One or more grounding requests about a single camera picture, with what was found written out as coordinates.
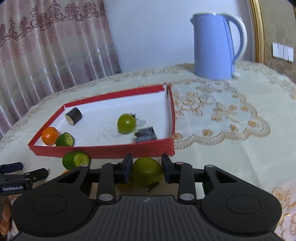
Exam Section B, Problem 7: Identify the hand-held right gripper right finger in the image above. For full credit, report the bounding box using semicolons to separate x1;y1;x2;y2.
161;152;241;205

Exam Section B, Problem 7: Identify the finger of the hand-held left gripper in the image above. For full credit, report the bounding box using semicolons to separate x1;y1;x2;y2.
22;168;48;184
0;162;23;174

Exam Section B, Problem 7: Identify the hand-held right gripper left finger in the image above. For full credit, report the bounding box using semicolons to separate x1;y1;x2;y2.
55;152;134;205

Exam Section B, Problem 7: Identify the green tomato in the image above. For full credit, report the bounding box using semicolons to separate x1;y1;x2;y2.
132;157;164;192
117;113;137;134

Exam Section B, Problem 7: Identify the green cucumber piece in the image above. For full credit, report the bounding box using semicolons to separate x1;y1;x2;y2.
55;132;75;147
62;152;91;171

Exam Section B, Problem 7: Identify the dark eggplant piece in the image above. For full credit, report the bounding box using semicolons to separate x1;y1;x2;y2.
65;107;83;126
134;126;158;143

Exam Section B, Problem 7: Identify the red cardboard tray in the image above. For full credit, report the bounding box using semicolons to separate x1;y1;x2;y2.
28;83;178;159

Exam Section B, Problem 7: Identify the person's left hand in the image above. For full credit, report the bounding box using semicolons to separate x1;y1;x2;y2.
0;201;12;234

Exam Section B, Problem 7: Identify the pink patterned curtain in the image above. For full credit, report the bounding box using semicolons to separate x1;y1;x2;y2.
0;0;122;137

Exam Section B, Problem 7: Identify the blue electric kettle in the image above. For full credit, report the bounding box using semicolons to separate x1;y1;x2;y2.
190;13;248;80

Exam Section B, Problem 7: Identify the white wall switch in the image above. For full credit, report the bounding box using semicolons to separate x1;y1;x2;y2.
272;42;295;62

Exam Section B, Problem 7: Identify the gold wall moulding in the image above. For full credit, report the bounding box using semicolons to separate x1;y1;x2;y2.
248;0;265;63

